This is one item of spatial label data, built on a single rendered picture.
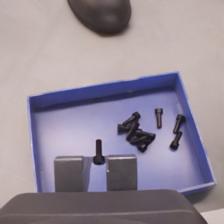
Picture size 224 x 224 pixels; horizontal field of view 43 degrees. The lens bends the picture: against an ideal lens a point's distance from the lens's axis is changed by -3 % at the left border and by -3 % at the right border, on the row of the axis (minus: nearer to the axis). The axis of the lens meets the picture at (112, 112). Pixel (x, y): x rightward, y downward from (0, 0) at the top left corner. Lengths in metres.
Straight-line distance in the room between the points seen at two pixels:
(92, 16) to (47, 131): 0.12
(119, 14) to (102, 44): 0.03
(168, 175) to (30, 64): 0.16
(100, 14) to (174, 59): 0.08
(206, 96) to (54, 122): 0.14
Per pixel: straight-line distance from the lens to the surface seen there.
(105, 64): 0.28
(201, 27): 0.33
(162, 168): 0.24
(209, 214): 0.24
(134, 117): 0.24
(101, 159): 0.18
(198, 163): 0.24
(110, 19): 0.29
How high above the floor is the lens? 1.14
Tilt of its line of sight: 63 degrees down
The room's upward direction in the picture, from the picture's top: 1 degrees clockwise
